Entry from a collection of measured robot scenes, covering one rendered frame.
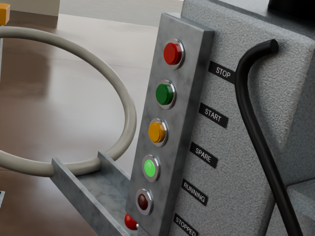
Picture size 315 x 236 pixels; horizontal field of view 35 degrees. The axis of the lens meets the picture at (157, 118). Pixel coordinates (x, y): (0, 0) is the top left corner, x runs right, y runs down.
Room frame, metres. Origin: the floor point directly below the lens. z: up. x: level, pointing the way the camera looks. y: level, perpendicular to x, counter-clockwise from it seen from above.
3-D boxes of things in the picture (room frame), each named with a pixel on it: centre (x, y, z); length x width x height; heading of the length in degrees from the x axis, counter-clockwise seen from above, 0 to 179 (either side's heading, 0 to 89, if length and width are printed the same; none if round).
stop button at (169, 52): (0.57, 0.00, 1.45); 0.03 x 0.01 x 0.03; 41
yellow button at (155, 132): (0.57, 0.00, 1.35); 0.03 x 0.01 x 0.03; 41
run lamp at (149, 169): (0.57, 0.00, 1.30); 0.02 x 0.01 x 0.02; 41
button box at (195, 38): (0.58, -0.02, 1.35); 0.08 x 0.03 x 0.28; 41
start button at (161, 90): (0.57, 0.00, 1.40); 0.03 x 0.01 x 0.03; 41
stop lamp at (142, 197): (0.57, 0.00, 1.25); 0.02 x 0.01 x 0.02; 41
